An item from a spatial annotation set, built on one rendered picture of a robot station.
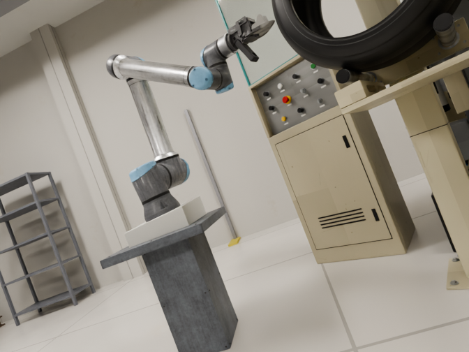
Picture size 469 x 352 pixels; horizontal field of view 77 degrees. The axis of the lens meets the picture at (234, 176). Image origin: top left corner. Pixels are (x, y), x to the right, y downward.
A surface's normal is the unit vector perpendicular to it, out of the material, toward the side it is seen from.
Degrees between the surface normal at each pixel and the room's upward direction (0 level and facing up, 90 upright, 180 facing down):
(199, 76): 97
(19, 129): 90
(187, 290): 90
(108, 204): 90
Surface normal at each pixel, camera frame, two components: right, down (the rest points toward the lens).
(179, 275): -0.16, 0.04
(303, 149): -0.60, 0.22
